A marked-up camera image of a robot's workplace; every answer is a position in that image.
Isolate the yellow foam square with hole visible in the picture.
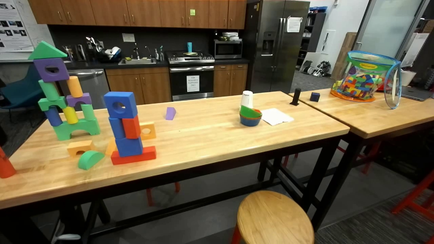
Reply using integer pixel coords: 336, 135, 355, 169
140, 122, 157, 141

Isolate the yellow foam cylinder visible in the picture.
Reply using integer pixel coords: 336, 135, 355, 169
62, 106, 79, 124

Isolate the green foam triangle block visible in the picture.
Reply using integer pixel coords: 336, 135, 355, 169
28, 41, 67, 61

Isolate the blue foam rectangular block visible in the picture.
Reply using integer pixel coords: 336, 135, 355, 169
108, 117, 126, 139

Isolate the paper sheet on refrigerator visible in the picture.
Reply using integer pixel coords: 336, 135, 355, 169
287, 16, 303, 33

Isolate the white paper napkin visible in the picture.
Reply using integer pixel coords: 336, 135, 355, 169
260, 108, 294, 126

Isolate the green foam half circle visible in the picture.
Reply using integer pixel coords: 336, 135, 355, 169
78, 150, 105, 170

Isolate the steel stove with oven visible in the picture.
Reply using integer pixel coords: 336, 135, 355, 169
165, 51, 215, 101

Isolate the dish rack with dishes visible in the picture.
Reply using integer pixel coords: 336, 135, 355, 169
102, 46, 122, 62

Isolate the blue foam cube with hole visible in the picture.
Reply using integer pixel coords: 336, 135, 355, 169
103, 91, 138, 119

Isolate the dark teal chair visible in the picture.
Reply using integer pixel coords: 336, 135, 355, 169
0, 63, 46, 122

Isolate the red foam rectangular block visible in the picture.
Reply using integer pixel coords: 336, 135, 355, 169
122, 115, 141, 139

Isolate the blue foam square block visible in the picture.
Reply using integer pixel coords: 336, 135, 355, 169
115, 137, 143, 157

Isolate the clear bag with foam blocks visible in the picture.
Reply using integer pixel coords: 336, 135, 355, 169
330, 50, 402, 109

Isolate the yellow foam triangle block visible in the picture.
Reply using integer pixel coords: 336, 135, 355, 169
105, 137, 117, 156

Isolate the blue foam cylinder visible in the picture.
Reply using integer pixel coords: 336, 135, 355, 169
44, 106, 63, 127

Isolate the orange foam cylinder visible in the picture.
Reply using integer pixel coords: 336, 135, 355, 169
66, 76, 83, 98

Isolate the green foam cylinder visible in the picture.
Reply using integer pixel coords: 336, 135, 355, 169
38, 80, 61, 101
80, 104, 96, 122

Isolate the frosted glass door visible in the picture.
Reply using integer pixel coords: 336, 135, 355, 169
353, 0, 429, 60

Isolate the row of wooden wall cabinets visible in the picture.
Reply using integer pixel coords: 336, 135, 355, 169
28, 0, 247, 29

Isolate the round wooden stool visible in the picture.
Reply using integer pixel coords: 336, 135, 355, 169
232, 190, 315, 244

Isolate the large green foam arch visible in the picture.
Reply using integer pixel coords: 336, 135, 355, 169
53, 119, 101, 141

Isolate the purple foam arch block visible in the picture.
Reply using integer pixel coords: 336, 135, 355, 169
66, 93, 92, 107

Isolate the white paper cup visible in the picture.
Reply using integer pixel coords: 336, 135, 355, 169
240, 90, 254, 109

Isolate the black shelf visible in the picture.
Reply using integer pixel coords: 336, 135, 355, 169
297, 7, 327, 70

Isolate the kitchen sink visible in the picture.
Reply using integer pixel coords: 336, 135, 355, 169
119, 58, 157, 65

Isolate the white sign on oven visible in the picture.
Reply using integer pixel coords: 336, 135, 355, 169
186, 75, 200, 93

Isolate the red stool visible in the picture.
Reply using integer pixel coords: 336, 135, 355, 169
146, 181, 181, 207

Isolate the black cylinder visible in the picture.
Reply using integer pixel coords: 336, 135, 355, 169
290, 88, 302, 106

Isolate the stack of coloured bowls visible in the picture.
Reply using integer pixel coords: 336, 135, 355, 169
239, 105, 262, 127

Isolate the steel dishwasher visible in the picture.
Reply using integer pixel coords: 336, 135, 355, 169
59, 69, 110, 110

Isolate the steel refrigerator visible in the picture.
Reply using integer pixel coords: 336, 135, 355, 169
242, 0, 311, 94

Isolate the purple foam square with hole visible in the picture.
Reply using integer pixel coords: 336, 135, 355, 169
33, 58, 70, 83

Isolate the red foam long block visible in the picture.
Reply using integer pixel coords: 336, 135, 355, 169
111, 146, 157, 165

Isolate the red foam cylinder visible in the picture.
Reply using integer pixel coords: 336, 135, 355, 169
0, 146, 17, 179

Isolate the wooden base cabinet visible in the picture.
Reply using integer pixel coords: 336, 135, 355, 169
214, 64, 249, 98
105, 67, 172, 105

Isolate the yellow foam arch block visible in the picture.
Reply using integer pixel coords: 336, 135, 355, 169
67, 140, 96, 157

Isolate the wall poster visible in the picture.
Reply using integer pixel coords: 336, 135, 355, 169
0, 0, 34, 53

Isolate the leaning wooden board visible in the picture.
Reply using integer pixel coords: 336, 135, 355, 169
331, 32, 357, 81

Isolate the grey laptop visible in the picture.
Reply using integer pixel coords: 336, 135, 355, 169
401, 85, 433, 102

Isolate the steel microwave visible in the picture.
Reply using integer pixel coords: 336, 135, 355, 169
214, 40, 243, 60

